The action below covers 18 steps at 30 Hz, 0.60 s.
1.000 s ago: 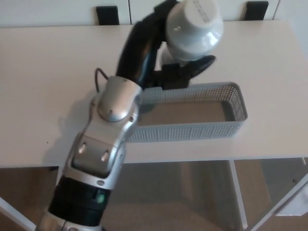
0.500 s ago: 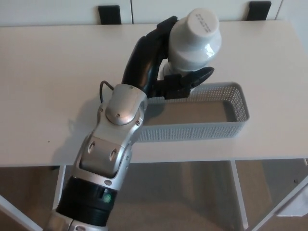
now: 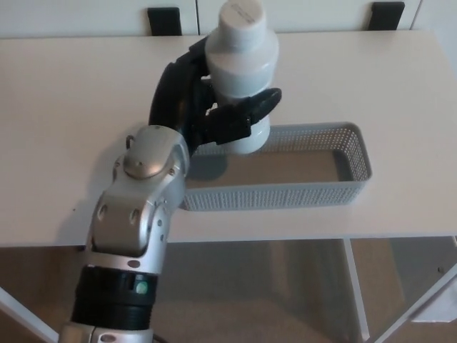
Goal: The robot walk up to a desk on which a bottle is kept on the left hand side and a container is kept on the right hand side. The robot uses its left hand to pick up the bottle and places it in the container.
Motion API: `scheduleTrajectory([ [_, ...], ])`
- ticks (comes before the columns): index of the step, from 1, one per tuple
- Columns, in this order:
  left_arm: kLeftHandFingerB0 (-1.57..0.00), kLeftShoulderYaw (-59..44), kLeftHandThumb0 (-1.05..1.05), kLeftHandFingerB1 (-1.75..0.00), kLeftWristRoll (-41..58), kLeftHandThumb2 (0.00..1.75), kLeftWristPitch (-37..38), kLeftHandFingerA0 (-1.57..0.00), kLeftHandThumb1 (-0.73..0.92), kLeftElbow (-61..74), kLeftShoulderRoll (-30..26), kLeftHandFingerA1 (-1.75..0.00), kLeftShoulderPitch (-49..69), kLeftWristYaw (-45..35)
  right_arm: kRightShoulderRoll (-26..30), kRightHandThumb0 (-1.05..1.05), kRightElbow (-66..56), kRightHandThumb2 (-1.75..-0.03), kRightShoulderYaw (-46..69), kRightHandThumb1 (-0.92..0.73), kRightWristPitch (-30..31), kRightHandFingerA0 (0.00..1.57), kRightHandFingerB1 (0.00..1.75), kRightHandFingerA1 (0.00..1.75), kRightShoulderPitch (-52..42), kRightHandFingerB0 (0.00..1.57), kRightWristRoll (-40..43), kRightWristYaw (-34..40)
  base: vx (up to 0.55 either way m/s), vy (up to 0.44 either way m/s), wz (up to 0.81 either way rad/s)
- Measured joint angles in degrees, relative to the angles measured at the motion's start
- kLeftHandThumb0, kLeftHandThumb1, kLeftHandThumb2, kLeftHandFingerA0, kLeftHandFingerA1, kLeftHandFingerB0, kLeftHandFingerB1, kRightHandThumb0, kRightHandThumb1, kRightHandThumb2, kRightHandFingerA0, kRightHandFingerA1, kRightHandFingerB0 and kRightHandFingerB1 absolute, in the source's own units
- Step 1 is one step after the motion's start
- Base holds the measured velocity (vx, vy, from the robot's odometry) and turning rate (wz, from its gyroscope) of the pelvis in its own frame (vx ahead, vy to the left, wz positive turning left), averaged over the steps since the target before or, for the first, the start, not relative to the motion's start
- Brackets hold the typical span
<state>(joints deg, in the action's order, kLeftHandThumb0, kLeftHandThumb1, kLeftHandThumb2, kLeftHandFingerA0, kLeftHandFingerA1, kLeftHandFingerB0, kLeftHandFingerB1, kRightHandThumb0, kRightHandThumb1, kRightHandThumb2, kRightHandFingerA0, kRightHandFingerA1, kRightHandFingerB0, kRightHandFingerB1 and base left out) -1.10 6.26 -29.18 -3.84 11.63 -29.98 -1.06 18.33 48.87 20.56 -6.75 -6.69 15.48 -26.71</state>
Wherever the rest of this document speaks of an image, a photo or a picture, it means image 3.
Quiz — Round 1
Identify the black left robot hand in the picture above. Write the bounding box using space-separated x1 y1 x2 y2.
147 36 283 159

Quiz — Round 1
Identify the white plastic bottle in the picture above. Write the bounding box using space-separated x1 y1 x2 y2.
204 0 281 156

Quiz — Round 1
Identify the white desk trestle leg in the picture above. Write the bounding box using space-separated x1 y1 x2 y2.
341 237 371 343

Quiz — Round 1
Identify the grey perforated plastic basket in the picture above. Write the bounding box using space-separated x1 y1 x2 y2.
181 121 373 212

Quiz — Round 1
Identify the black cabinet handle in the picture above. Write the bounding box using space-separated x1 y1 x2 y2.
370 1 406 31
146 6 182 37

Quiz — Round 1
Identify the white slanted frame bar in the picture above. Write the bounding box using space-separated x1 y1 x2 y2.
0 287 60 343
373 263 457 343

